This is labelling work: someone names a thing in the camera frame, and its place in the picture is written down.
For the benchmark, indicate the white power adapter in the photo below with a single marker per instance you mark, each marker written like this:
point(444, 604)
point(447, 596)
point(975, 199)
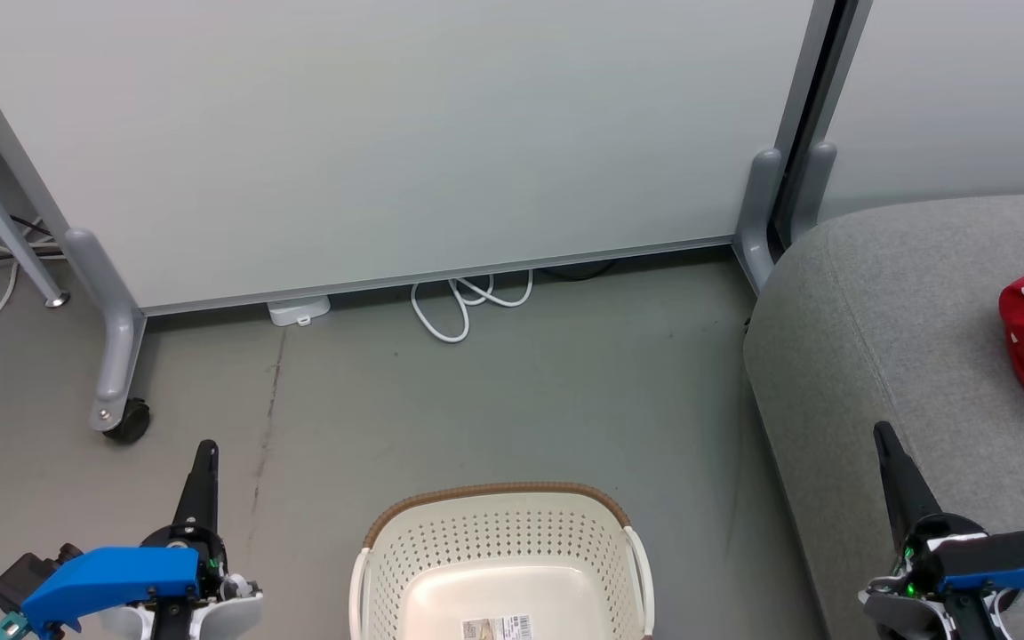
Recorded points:
point(299, 311)

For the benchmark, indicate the white partition panel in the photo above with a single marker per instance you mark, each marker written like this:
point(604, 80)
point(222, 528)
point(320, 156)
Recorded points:
point(965, 89)
point(388, 133)

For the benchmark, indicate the blue right camera bracket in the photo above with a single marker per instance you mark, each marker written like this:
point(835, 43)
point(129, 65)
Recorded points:
point(1010, 560)

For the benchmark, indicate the black caster wheel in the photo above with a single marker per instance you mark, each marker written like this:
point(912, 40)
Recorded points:
point(132, 422)

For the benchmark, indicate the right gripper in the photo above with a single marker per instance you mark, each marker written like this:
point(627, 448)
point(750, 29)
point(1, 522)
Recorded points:
point(921, 613)

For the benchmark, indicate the paper label sticker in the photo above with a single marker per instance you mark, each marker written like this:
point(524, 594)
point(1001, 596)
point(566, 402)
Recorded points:
point(496, 628)

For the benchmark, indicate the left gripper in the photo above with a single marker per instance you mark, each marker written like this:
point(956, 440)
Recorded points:
point(183, 618)

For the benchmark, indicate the blue camera bracket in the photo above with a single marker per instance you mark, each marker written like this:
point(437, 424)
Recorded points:
point(112, 578)
point(1010, 560)

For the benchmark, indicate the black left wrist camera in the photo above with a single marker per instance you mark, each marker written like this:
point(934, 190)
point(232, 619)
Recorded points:
point(28, 573)

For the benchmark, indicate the grey partition foot with caster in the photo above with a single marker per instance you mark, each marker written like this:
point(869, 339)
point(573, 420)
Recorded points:
point(116, 338)

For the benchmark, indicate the cream perforated laundry basket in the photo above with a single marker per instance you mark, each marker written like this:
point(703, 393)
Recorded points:
point(494, 533)

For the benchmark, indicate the grey fabric sofa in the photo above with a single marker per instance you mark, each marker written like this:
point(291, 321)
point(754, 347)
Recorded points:
point(876, 311)

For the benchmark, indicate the blue left camera bracket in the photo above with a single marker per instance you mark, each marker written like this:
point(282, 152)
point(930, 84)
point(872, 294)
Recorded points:
point(112, 578)

